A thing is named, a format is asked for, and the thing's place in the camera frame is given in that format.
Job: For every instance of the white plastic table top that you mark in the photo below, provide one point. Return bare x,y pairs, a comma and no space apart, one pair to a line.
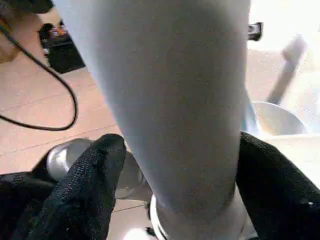
290,100

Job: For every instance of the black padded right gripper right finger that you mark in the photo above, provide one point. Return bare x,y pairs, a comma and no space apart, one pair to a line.
275,190

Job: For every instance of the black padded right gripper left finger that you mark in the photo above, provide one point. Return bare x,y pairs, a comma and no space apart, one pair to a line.
82,195

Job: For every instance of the black floor bag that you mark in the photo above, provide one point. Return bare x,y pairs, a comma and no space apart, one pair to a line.
62,47

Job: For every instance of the white plastic table leg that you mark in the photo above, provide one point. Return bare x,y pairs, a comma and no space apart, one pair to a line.
175,100

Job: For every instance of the brown cardboard box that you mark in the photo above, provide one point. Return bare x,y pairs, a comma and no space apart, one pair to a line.
7,42

